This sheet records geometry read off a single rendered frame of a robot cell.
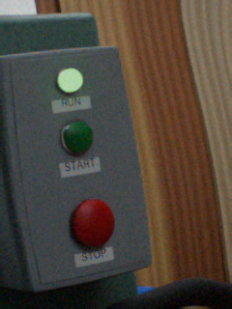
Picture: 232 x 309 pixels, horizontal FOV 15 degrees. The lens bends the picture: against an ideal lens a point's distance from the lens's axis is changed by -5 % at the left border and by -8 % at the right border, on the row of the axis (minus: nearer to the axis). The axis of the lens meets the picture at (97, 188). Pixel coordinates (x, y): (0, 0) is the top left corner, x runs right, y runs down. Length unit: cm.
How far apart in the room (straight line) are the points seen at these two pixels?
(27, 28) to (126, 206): 16
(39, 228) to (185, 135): 165
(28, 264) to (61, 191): 5
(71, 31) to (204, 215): 158
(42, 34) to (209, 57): 164
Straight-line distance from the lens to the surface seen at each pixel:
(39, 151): 57
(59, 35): 66
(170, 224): 216
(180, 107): 221
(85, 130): 58
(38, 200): 56
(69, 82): 58
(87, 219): 57
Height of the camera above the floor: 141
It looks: 3 degrees down
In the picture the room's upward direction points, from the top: 9 degrees counter-clockwise
